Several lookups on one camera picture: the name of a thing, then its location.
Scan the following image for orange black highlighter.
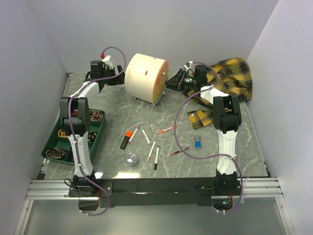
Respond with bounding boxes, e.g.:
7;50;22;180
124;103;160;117
120;131;133;150

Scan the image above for dark red pen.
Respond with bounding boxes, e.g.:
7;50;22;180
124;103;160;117
169;147;190;157

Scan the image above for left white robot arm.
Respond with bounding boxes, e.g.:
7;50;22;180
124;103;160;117
60;60;125;178

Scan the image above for orange red pen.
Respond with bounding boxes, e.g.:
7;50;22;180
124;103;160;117
157;124;179;135

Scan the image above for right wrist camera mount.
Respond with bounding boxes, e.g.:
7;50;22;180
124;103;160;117
183;61;193;73

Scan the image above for round drawer organizer box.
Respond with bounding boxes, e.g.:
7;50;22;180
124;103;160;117
124;53;169;106

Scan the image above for black base beam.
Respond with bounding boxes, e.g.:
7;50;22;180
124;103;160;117
64;176;243;208

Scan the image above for green compartment tray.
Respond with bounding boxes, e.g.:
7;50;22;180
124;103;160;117
42;109;107;166

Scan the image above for blue glue stick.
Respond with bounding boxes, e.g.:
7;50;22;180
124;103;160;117
194;135;201;149

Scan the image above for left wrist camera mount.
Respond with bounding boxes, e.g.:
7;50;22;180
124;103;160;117
100;53;113;70

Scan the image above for pink cap marker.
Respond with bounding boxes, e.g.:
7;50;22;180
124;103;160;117
146;141;157;162

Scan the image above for yellow rubber bands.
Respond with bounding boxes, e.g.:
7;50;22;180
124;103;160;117
57;129;67;138

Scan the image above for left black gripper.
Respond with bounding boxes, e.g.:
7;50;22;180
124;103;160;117
101;65;130;86

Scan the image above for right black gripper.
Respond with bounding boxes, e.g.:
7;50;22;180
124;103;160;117
164;69;197;93

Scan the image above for black cap marker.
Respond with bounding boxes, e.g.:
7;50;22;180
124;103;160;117
154;146;160;170

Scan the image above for green cap marker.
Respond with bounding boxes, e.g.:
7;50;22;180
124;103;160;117
140;125;151;145

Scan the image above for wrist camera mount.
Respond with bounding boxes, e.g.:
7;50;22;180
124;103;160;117
183;61;193;73
100;53;113;70

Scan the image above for clear tape roll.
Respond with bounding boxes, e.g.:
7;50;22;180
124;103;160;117
126;153;138;167

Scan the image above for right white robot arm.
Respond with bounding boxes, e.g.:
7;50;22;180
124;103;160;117
165;62;242;195

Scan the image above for yellow plaid cloth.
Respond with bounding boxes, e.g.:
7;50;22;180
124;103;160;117
187;57;252;129

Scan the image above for purple cap marker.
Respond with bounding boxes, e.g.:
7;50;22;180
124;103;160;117
128;124;141;143

